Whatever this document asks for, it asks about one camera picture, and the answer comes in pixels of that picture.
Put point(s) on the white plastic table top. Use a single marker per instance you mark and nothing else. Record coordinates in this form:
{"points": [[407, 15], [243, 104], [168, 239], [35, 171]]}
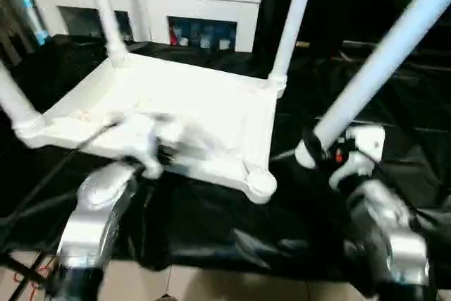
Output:
{"points": [[194, 96]]}

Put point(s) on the white plastic table leg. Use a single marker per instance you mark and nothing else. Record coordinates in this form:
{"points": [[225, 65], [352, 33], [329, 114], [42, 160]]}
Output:
{"points": [[292, 22], [14, 100], [380, 61], [105, 15]]}

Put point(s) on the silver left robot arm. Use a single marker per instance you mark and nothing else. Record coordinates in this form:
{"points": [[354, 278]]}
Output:
{"points": [[102, 181]]}

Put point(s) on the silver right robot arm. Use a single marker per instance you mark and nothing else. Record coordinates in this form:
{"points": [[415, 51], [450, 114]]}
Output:
{"points": [[380, 202]]}

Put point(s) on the black plastic sheet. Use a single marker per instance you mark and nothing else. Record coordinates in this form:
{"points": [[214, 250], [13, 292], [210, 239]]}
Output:
{"points": [[211, 223]]}

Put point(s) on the tan tape piece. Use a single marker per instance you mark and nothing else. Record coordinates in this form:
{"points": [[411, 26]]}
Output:
{"points": [[303, 44]]}

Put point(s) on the long black pole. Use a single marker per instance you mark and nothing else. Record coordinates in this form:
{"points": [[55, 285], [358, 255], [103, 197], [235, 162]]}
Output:
{"points": [[352, 45]]}

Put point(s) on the small white jar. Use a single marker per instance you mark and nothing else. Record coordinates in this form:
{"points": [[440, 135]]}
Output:
{"points": [[223, 44], [183, 41]]}

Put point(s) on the red bottle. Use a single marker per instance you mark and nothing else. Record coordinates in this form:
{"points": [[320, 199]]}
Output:
{"points": [[173, 35]]}

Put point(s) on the dark shoe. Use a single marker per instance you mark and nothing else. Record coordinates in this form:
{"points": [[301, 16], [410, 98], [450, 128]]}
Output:
{"points": [[165, 297]]}

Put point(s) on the white cabinet with glass doors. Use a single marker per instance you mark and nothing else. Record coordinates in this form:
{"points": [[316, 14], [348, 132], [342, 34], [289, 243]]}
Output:
{"points": [[211, 1]]}

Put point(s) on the black stand leg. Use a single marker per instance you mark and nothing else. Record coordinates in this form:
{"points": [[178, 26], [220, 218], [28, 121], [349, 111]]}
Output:
{"points": [[21, 269]]}

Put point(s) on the blue patterned roll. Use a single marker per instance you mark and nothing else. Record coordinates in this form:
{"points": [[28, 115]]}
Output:
{"points": [[33, 8]]}

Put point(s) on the grey metal stand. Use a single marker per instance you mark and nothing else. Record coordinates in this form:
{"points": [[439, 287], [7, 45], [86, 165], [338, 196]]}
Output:
{"points": [[10, 26]]}

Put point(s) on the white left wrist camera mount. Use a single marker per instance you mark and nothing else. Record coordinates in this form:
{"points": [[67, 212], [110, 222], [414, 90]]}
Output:
{"points": [[144, 132]]}

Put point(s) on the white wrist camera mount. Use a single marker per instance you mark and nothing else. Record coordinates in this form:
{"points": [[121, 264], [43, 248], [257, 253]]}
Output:
{"points": [[366, 139], [144, 132]]}

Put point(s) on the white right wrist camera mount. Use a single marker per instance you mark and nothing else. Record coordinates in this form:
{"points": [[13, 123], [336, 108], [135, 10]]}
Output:
{"points": [[366, 139]]}

